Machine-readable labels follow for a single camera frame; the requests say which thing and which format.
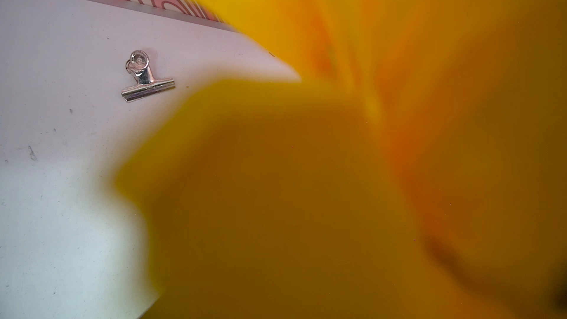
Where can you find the large yellow sunflower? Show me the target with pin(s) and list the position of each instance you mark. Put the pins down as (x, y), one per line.
(417, 170)

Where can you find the silver bulldog clip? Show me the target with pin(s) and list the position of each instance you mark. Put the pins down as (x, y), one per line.
(138, 66)

